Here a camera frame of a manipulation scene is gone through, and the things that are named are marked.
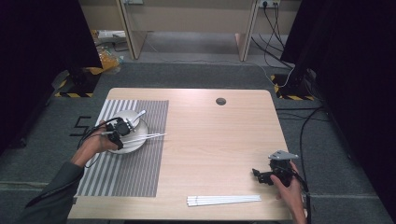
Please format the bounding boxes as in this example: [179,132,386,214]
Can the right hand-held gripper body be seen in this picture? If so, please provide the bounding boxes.
[259,149,300,187]

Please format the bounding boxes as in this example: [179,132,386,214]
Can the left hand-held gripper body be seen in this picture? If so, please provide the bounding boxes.
[105,117,138,151]

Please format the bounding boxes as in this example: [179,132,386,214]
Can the white round plate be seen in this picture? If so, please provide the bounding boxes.
[108,119,149,155]

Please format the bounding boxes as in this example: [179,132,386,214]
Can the bundle of white chopsticks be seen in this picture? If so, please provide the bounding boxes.
[186,194,262,208]

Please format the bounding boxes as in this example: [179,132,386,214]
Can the person's right hand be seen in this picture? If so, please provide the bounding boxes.
[269,161,303,209]

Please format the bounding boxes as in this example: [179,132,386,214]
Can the person's left hand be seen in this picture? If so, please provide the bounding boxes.
[78,125,120,163]

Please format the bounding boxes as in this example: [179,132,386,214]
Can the white bowl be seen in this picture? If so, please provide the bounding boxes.
[111,109,142,132]

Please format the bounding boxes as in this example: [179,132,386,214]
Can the white ceramic spoon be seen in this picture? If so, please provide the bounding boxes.
[132,109,147,129]

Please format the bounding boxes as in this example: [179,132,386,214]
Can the grey striped placemat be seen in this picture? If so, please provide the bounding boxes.
[76,99,170,198]

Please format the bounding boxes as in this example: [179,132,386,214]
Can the black stand base hazard striped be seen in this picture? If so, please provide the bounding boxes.
[54,65,102,99]
[270,72,316,102]

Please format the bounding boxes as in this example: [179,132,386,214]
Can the yellow plastic bag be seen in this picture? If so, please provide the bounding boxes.
[92,46,122,76]

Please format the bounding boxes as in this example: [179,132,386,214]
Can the white box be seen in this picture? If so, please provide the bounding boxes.
[96,29,127,40]

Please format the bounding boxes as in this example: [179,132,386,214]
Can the black curtain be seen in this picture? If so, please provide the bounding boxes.
[0,0,104,157]
[279,0,396,216]

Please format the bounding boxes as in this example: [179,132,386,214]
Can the beige wooden desk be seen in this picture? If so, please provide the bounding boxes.
[78,0,303,63]

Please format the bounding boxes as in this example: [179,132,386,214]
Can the right hand-held gripper cable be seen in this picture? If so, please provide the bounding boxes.
[290,169,313,224]

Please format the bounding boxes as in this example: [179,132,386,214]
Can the black floor cable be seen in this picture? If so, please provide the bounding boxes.
[275,105,331,190]

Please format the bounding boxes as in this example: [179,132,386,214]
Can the black cables from socket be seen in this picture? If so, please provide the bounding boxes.
[250,1,295,70]

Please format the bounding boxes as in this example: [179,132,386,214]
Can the white wall socket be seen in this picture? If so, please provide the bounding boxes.
[258,0,281,8]

